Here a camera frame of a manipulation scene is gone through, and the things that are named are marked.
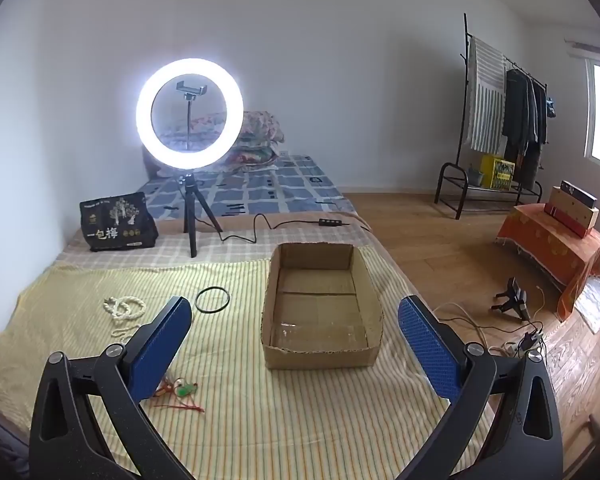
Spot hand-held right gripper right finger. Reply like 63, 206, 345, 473
397, 295, 566, 480

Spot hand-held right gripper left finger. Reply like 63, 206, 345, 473
29, 296, 196, 480

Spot white rope necklace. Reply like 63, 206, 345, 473
102, 296, 147, 342

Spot red string green pendant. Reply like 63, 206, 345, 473
152, 375, 206, 415

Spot black bangle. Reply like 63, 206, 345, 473
195, 286, 230, 314

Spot cardboard box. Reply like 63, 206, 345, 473
260, 242, 385, 372

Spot yellow striped blanket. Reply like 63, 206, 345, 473
0, 245, 496, 480

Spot white power strip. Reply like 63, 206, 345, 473
502, 332, 546, 358

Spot small black floor tripod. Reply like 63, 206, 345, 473
491, 276, 532, 322

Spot black tripod stand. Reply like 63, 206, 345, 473
177, 96, 224, 259

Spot beige checked blanket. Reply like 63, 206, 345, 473
55, 210, 376, 271

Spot black box with gold print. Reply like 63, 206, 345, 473
79, 193, 160, 253

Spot black clothes rack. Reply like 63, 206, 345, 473
434, 12, 548, 219

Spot yellow box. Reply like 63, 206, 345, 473
480, 154, 516, 191

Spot wooden box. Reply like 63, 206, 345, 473
550, 186, 600, 239

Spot blue patterned bed sheet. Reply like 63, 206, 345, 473
137, 154, 356, 218

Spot dark flat box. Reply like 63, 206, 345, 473
560, 180, 598, 208

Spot floral folded quilt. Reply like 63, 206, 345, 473
160, 110, 286, 168

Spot dark hanging clothes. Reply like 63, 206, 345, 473
501, 67, 548, 181

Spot striped towel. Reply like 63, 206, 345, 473
467, 35, 508, 155

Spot grey phone holder clamp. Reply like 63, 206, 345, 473
176, 80, 209, 100

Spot white floor cable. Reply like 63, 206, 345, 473
430, 287, 548, 361

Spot black cable with remote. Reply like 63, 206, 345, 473
220, 212, 373, 243

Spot white ring light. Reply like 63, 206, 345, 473
136, 58, 244, 164

